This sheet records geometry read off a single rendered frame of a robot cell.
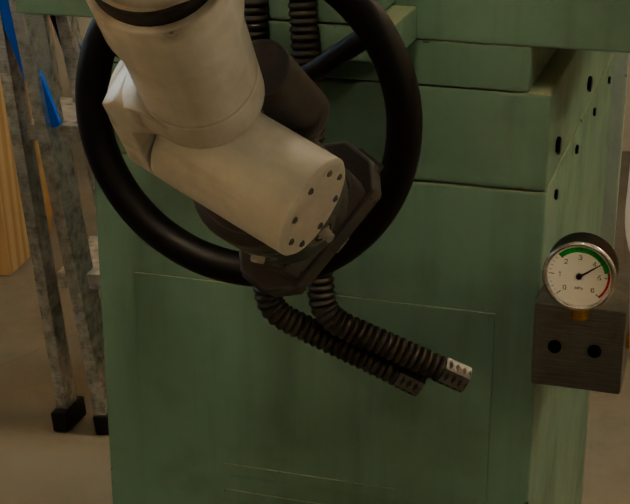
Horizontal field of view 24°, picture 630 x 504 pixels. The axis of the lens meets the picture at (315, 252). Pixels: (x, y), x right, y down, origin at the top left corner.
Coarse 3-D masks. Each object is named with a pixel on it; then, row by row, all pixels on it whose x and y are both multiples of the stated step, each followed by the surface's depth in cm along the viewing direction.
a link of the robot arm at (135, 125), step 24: (120, 72) 80; (120, 96) 79; (264, 96) 79; (120, 120) 81; (144, 120) 78; (240, 120) 77; (144, 144) 84; (192, 144) 77; (216, 144) 78; (144, 168) 87
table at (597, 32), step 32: (32, 0) 137; (64, 0) 136; (416, 0) 126; (448, 0) 125; (480, 0) 125; (512, 0) 124; (544, 0) 123; (576, 0) 122; (608, 0) 121; (288, 32) 120; (320, 32) 120; (416, 32) 127; (448, 32) 126; (480, 32) 126; (512, 32) 125; (544, 32) 124; (576, 32) 123; (608, 32) 122
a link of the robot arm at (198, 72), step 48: (96, 0) 66; (144, 0) 65; (192, 0) 66; (240, 0) 69; (144, 48) 68; (192, 48) 68; (240, 48) 72; (144, 96) 74; (192, 96) 73; (240, 96) 75
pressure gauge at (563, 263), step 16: (560, 240) 125; (576, 240) 123; (592, 240) 124; (560, 256) 124; (576, 256) 123; (592, 256) 123; (608, 256) 122; (544, 272) 124; (560, 272) 124; (576, 272) 124; (592, 272) 123; (608, 272) 123; (560, 288) 125; (576, 288) 124; (592, 288) 124; (608, 288) 123; (560, 304) 125; (576, 304) 125; (592, 304) 124
